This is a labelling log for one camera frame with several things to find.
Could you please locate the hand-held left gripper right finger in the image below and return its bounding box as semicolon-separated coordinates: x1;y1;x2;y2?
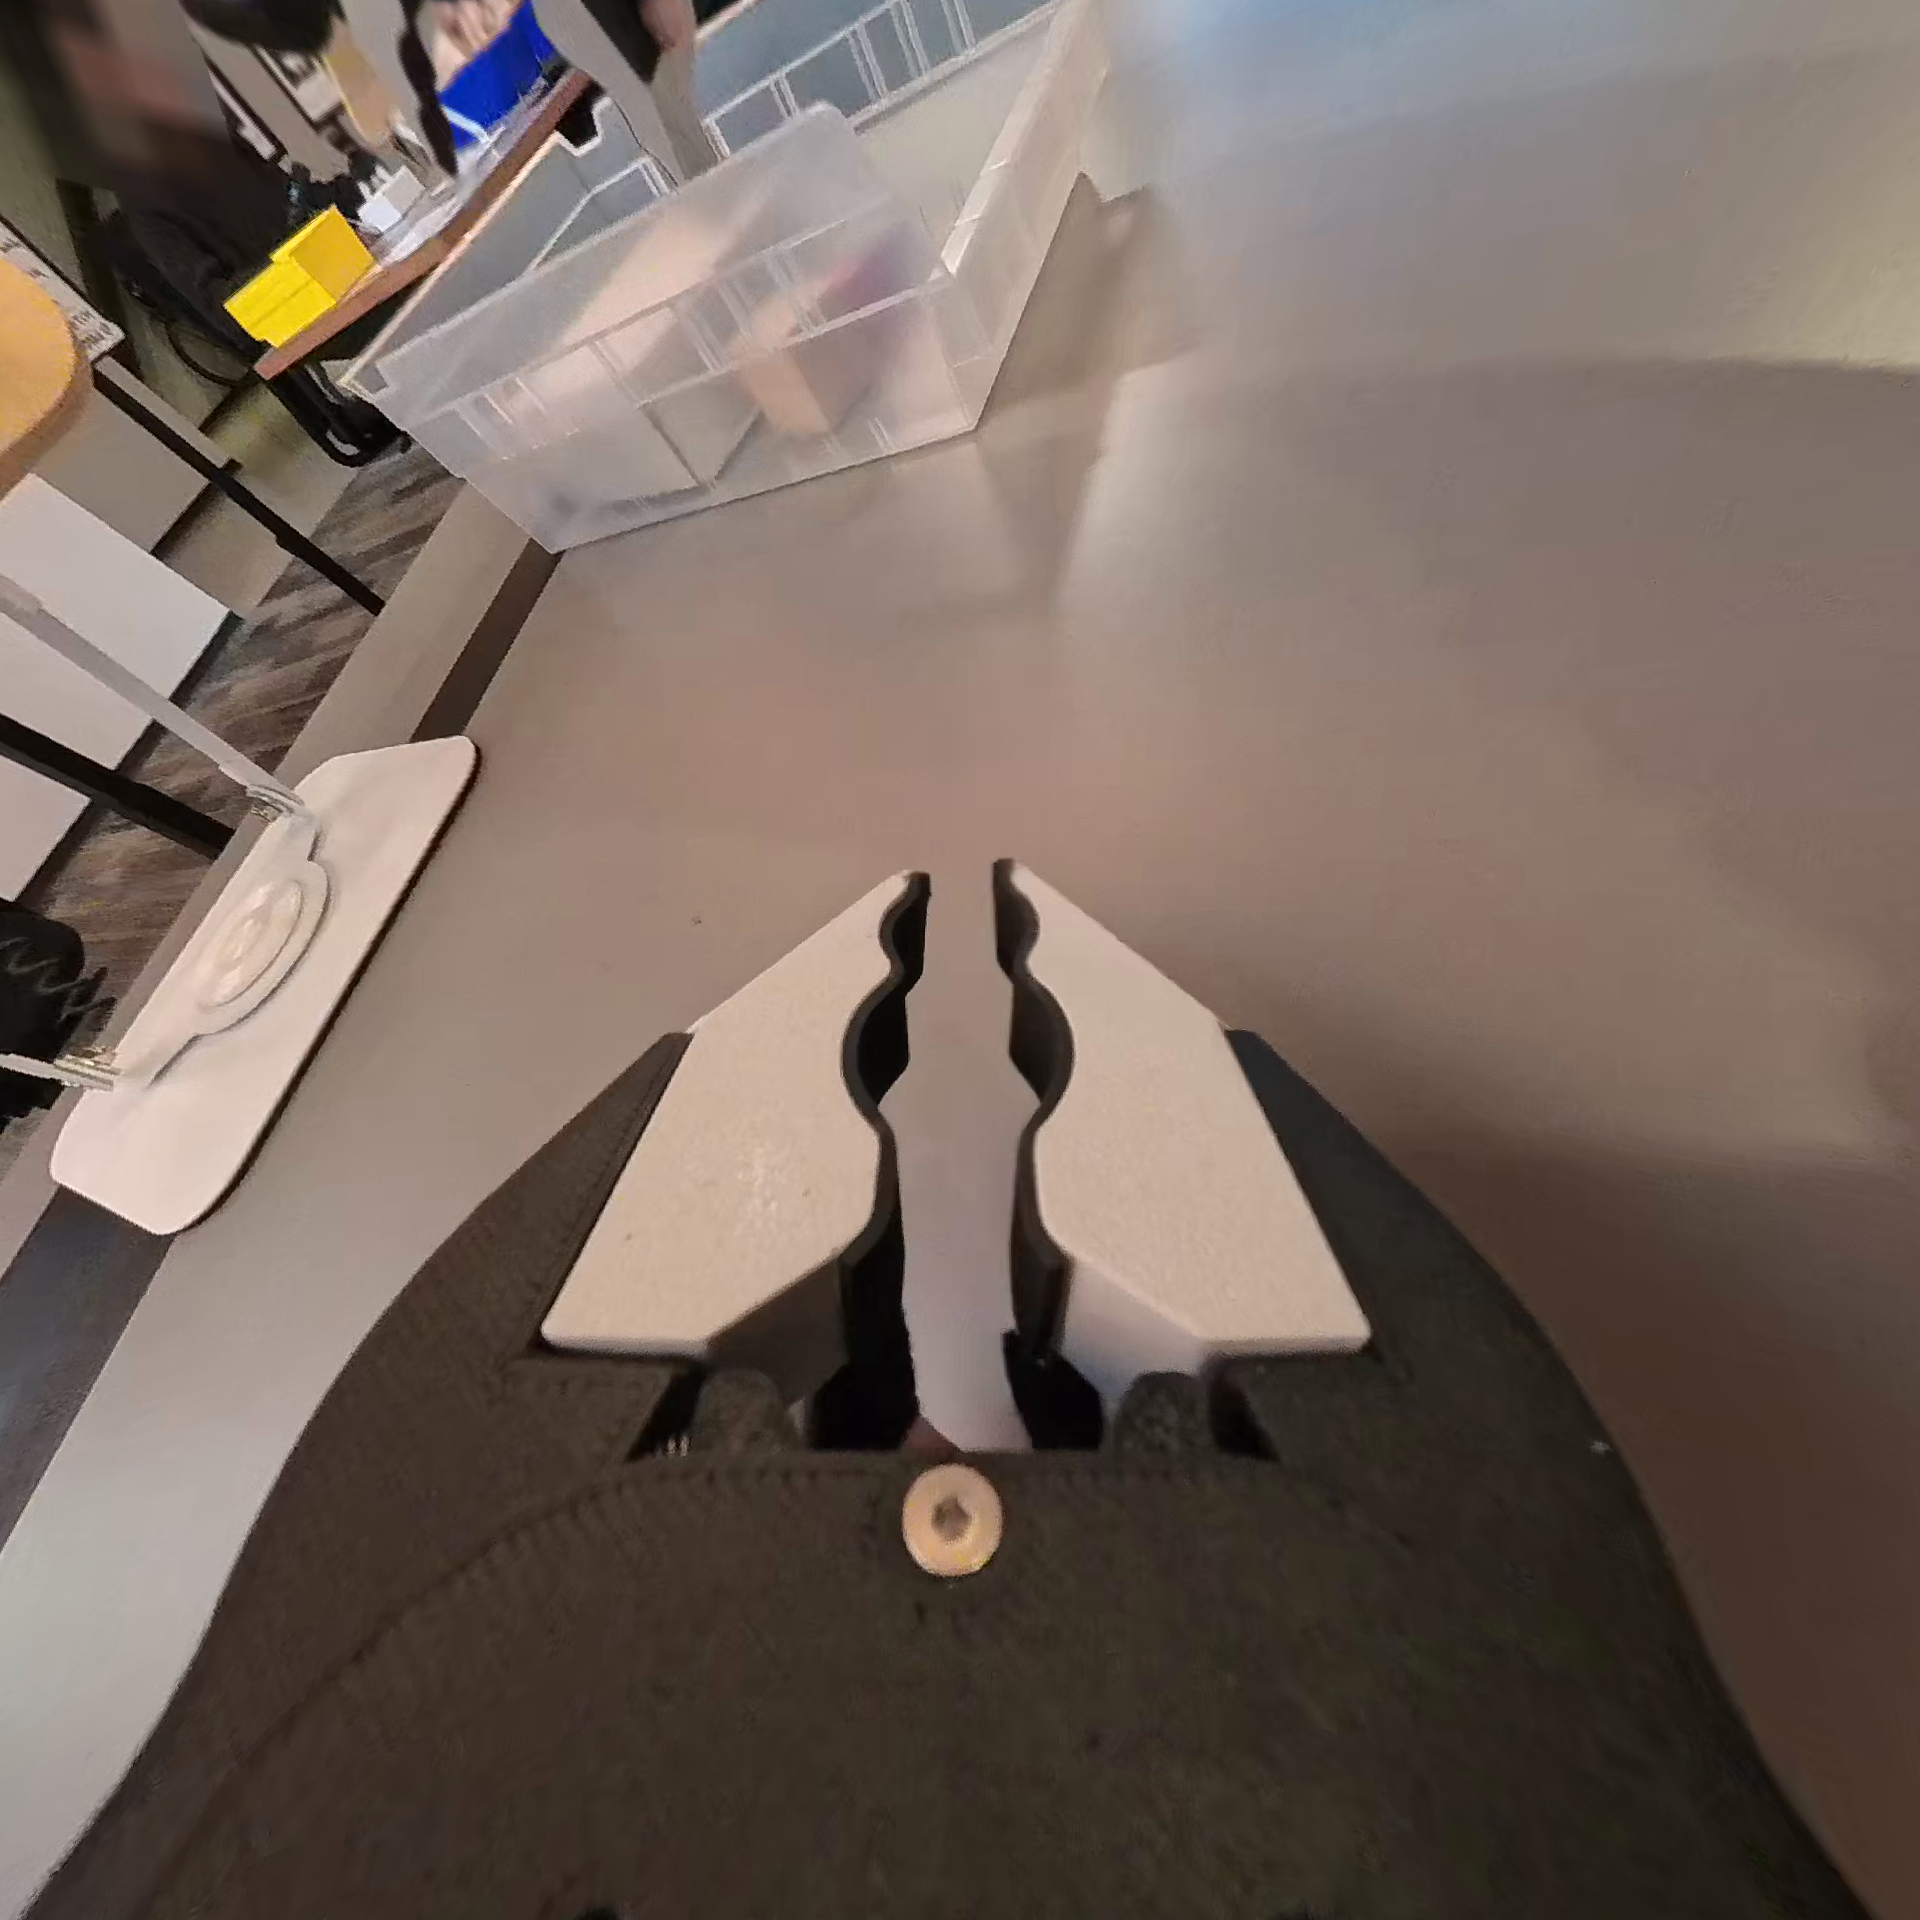
990;860;1373;1394

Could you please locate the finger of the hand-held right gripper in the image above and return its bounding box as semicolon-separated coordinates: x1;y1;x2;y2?
529;0;724;183

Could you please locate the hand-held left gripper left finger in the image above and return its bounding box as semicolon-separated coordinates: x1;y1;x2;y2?
540;871;933;1365

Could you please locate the small clear plastic bin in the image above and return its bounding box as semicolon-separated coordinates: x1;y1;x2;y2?
344;102;1003;552

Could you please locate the plain wooden cube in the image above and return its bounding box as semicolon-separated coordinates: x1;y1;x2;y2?
748;333;865;442

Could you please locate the blue plastic bin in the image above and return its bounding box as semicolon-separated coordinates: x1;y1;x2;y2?
432;0;570;128

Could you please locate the long wooden work table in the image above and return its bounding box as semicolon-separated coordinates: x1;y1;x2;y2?
252;67;602;383

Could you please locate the stack of yellow trays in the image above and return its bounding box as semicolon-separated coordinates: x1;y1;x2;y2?
221;208;379;341

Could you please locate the black office chair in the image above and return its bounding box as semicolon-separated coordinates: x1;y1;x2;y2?
113;202;413;470

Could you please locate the dark device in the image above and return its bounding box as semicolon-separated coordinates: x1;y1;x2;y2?
0;895;108;1127

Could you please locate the black metal table frame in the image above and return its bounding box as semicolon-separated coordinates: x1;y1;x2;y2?
0;356;389;863

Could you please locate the black coiled cable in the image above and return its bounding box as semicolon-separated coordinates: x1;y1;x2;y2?
0;931;118;1038

